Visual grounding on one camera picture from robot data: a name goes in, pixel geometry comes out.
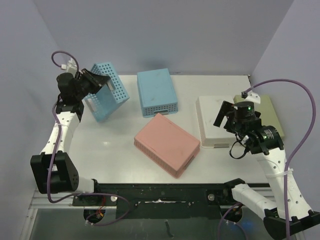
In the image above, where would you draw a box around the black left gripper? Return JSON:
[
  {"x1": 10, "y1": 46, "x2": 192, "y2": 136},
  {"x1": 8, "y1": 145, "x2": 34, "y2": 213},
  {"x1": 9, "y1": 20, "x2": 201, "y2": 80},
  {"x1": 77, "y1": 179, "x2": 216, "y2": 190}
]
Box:
[{"x1": 74, "y1": 68, "x2": 111, "y2": 100}]

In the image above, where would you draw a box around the blue bottom plastic basket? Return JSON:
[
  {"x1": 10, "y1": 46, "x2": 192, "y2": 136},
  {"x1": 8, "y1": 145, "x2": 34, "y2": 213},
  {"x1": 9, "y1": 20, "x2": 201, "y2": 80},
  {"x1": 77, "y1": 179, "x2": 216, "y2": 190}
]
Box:
[{"x1": 84, "y1": 62, "x2": 130, "y2": 123}]

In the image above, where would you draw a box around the blue plastic basket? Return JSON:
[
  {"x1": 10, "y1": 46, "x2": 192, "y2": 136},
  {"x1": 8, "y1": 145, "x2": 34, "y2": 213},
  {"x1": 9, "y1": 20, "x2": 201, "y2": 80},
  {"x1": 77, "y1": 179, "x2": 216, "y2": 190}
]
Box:
[
  {"x1": 84, "y1": 62, "x2": 130, "y2": 123},
  {"x1": 137, "y1": 68, "x2": 178, "y2": 118}
]

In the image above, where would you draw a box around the white perforated plastic basket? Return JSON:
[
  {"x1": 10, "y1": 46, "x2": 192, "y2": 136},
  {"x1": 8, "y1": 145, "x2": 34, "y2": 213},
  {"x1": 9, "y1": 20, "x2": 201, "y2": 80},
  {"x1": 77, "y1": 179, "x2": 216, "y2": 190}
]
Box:
[{"x1": 195, "y1": 95, "x2": 236, "y2": 149}]

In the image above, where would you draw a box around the green perforated plastic basket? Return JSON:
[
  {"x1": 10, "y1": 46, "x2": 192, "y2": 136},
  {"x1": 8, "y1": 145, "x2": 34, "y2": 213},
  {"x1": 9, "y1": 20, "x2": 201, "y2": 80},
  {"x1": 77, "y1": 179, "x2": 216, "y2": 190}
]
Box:
[{"x1": 233, "y1": 94, "x2": 286, "y2": 141}]

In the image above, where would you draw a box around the pink plastic basket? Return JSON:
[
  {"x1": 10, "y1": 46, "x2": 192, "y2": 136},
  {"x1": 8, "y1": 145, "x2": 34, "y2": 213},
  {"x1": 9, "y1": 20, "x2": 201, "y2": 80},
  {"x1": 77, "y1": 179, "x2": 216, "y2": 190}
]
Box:
[{"x1": 133, "y1": 113, "x2": 200, "y2": 179}]

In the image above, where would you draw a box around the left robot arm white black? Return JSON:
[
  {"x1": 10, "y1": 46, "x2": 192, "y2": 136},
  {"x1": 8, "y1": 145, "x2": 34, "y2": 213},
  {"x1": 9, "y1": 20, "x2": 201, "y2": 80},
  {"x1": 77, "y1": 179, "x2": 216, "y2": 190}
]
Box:
[{"x1": 30, "y1": 69, "x2": 111, "y2": 206}]

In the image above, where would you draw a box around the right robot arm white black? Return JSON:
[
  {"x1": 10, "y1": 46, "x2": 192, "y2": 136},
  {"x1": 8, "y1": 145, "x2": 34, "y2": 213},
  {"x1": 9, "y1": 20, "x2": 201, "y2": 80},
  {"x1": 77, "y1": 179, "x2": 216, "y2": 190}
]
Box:
[{"x1": 213, "y1": 100, "x2": 320, "y2": 240}]

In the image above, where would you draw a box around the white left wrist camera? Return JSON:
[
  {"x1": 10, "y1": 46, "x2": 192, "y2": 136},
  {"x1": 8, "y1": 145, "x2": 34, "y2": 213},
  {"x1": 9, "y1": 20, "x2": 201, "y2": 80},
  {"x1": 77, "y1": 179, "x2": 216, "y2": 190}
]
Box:
[{"x1": 60, "y1": 58, "x2": 78, "y2": 76}]

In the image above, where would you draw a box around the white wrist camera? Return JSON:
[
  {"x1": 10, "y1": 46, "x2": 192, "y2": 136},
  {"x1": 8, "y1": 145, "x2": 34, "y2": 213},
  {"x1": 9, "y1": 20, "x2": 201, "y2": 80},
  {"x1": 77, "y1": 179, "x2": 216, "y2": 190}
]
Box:
[
  {"x1": 241, "y1": 90, "x2": 261, "y2": 105},
  {"x1": 60, "y1": 58, "x2": 78, "y2": 76}
]

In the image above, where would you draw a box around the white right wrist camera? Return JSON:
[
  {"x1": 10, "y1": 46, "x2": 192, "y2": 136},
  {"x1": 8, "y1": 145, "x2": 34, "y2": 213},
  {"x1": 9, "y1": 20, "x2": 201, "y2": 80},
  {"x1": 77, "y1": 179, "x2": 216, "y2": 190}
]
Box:
[{"x1": 241, "y1": 90, "x2": 261, "y2": 105}]

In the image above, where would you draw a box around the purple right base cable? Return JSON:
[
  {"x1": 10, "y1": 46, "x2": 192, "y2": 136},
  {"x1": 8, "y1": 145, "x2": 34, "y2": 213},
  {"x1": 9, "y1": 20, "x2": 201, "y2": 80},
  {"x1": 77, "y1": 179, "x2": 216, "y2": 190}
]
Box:
[{"x1": 216, "y1": 202, "x2": 250, "y2": 240}]

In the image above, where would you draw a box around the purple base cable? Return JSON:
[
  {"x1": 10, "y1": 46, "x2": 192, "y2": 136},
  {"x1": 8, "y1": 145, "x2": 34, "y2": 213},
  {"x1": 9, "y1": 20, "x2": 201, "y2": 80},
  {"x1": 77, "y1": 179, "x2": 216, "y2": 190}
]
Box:
[
  {"x1": 216, "y1": 202, "x2": 250, "y2": 240},
  {"x1": 74, "y1": 193, "x2": 131, "y2": 228}
]

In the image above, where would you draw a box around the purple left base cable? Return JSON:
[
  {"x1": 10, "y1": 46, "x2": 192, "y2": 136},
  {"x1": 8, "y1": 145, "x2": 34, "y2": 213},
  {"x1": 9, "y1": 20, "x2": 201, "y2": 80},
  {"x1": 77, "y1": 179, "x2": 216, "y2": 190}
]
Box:
[{"x1": 74, "y1": 193, "x2": 131, "y2": 228}]

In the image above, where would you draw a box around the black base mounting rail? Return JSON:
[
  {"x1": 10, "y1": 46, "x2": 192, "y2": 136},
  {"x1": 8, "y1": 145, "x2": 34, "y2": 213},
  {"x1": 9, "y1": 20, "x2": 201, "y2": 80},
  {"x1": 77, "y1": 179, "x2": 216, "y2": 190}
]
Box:
[{"x1": 72, "y1": 183, "x2": 236, "y2": 220}]

